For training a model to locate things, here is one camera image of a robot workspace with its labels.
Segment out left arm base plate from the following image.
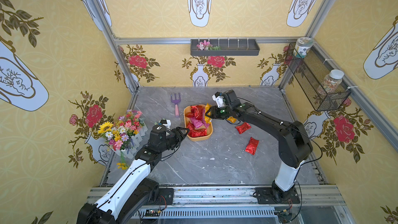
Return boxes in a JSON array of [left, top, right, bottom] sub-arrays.
[[147, 188, 174, 206]]

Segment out green label clear jar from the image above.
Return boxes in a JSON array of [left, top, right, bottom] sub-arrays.
[[292, 37, 314, 58]]

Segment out red tea bag front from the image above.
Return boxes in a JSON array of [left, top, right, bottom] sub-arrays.
[[188, 129, 207, 138]]

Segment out large yellow tea bag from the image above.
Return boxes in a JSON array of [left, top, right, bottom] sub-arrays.
[[204, 103, 211, 124]]

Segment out yellow plastic storage box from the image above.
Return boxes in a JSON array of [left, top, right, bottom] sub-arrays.
[[184, 104, 213, 142]]

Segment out small red tea bag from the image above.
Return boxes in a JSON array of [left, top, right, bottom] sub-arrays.
[[235, 122, 251, 134]]

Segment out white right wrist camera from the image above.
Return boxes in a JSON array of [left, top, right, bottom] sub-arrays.
[[212, 92, 226, 108]]

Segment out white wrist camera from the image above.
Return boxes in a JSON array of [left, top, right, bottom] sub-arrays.
[[212, 92, 226, 108], [160, 119, 171, 129]]

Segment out sprinkles glass jar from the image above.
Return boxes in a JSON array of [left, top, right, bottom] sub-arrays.
[[320, 69, 345, 94]]

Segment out dark grey wall tray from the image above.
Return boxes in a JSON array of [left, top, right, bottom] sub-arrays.
[[190, 38, 260, 57]]

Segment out pink flowers in tray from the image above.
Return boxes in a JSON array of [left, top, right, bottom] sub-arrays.
[[197, 40, 221, 50]]

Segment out purple toy garden fork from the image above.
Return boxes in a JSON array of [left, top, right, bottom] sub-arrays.
[[171, 93, 181, 117]]

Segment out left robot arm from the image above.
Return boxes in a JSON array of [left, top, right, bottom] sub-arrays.
[[77, 124, 190, 224]]

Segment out white picket fence planter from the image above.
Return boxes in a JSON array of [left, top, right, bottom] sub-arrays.
[[114, 124, 148, 160]]

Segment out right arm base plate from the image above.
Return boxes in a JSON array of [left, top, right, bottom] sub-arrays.
[[252, 186, 301, 205]]

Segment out small yellow tea bag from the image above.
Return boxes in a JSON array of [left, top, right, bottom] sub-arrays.
[[227, 117, 237, 123]]

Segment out black wire mesh shelf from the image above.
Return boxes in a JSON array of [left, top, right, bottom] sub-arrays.
[[285, 43, 351, 112]]

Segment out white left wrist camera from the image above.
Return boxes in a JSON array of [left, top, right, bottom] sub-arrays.
[[160, 119, 171, 129]]

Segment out artificial flower bouquet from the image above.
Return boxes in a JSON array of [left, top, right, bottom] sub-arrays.
[[97, 110, 145, 170]]

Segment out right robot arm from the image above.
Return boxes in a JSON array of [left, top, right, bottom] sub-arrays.
[[206, 90, 313, 194]]

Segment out long red tea bag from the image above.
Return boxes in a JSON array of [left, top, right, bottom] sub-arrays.
[[185, 105, 204, 120]]

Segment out magenta tea bag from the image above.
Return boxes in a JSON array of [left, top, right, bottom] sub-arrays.
[[189, 116, 210, 129]]

